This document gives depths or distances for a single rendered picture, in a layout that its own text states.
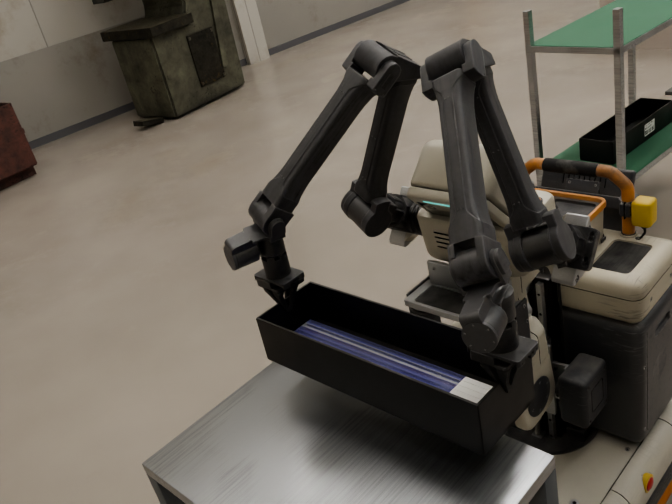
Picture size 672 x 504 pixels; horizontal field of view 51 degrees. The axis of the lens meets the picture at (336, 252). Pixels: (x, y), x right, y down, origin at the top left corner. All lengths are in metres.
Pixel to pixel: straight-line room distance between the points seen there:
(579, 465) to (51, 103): 6.87
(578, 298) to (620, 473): 0.49
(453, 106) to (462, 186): 0.15
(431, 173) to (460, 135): 0.32
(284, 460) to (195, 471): 0.19
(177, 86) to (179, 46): 0.39
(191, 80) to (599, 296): 6.10
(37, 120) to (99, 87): 0.76
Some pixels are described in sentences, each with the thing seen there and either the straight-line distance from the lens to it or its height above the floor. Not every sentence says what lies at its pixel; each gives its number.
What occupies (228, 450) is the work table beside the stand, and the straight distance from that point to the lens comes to 1.51.
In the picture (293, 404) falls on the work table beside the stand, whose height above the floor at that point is 0.80.
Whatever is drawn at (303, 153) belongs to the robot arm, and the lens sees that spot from 1.41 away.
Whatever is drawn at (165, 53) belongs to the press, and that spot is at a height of 0.65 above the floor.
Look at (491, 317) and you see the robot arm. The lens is 1.09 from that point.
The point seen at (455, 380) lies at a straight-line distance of 1.35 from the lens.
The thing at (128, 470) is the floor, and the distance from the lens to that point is 2.89.
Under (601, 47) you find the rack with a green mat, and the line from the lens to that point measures 3.17.
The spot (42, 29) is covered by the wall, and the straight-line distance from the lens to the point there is 8.02.
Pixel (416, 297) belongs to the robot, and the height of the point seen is 0.89.
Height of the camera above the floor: 1.77
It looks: 27 degrees down
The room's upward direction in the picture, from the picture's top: 14 degrees counter-clockwise
